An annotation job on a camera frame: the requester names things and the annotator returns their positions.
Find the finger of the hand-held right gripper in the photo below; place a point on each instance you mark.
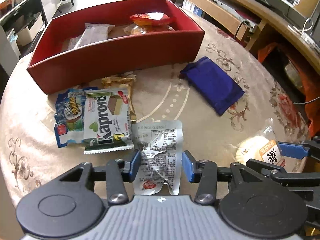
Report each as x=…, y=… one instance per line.
x=292, y=150
x=265, y=166

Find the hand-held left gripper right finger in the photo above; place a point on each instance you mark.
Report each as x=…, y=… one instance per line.
x=187, y=166

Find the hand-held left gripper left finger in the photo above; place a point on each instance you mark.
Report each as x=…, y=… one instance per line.
x=135, y=165

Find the clear bread packet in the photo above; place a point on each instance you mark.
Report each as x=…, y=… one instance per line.
x=250, y=150

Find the crinkled silver snack packet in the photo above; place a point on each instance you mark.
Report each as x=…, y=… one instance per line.
x=157, y=140

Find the green white wafer packet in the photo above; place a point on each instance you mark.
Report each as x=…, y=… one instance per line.
x=105, y=125

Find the blue white snack packet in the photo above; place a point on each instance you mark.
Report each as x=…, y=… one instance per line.
x=67, y=115

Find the dark blue snack packet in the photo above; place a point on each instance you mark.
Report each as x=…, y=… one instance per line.
x=212, y=85

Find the gold snack packet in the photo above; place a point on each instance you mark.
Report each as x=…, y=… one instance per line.
x=116, y=82

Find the red cardboard box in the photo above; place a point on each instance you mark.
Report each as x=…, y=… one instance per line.
x=112, y=55

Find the clear yellow snack packet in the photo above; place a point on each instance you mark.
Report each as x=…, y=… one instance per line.
x=136, y=30

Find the white red-topped snack packet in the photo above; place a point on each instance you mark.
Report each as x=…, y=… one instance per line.
x=96, y=33

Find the plain silver snack packet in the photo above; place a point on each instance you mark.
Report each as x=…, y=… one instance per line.
x=70, y=43

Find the red snack packet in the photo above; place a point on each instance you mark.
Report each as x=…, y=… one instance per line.
x=150, y=18

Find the orange plastic bag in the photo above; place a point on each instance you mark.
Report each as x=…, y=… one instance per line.
x=310, y=90

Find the white power strip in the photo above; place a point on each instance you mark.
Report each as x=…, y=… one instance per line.
x=308, y=40

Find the wooden television cabinet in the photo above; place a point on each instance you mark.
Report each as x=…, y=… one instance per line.
x=250, y=7

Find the white media player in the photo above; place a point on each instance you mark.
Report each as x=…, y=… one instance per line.
x=225, y=6

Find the blue white box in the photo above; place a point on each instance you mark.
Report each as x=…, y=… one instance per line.
x=191, y=6

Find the white storage bin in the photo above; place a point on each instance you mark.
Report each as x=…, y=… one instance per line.
x=27, y=33

